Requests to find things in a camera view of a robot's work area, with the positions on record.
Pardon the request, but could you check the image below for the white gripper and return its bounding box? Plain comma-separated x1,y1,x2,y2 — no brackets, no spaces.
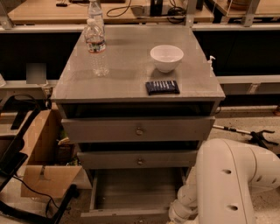
168,184,198,224

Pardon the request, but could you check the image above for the grey bottom drawer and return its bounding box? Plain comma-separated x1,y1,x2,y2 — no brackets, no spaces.
81,168,188,224

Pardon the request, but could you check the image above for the grey drawer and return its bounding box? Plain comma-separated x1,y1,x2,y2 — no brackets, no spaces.
78,150,197,170
81,168,188,224
62,116,214,143

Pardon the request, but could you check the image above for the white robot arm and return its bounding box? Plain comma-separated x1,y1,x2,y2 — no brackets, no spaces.
169,138,280,224

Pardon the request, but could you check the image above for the grey middle drawer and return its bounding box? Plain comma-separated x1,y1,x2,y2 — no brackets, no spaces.
78,150,197,170

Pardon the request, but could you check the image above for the grey top drawer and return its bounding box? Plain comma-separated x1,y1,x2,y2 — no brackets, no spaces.
62,116,214,143

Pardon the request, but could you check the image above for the grey drawer cabinet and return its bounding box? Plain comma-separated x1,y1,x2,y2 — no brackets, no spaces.
50,24,226,224

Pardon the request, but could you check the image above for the tripod with silver pole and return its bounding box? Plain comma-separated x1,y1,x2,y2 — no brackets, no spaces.
213,125,279,149

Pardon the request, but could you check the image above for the brown cardboard box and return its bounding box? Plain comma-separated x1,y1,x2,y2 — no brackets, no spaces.
22,110,91,199

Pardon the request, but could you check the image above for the white bowl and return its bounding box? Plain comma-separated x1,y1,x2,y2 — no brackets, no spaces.
150,45,184,73

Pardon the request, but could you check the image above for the small white pump bottle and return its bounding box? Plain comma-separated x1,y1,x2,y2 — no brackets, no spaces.
207,55,216,71

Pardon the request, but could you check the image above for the clear front water bottle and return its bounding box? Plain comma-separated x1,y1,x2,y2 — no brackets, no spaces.
84,18,109,77

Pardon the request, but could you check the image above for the clear water bottle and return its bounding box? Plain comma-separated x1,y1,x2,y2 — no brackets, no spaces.
84,18,109,77
87,0,104,31

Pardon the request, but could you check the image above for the clear rear water bottle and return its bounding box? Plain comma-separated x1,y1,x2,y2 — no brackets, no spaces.
87,0,104,31

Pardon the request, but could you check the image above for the wooden desk in background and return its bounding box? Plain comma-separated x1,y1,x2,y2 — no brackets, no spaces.
8,0,215,25

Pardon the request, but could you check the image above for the black stand frame left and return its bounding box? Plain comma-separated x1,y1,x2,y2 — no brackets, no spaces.
0,94,79,224

